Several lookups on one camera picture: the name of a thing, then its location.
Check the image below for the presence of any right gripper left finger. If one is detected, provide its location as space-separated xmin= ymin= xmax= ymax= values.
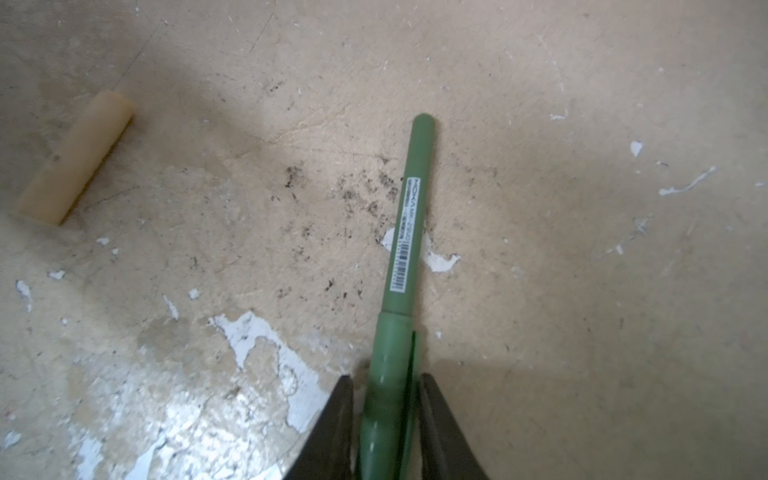
xmin=284 ymin=375 xmax=354 ymax=480

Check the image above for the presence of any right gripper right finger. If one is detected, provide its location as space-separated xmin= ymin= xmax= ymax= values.
xmin=418 ymin=373 xmax=489 ymax=480

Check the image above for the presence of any dark green pen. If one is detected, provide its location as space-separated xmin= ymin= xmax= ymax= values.
xmin=357 ymin=113 xmax=436 ymax=479

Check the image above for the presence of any beige pen cap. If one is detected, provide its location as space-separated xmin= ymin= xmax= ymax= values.
xmin=15 ymin=91 xmax=136 ymax=226

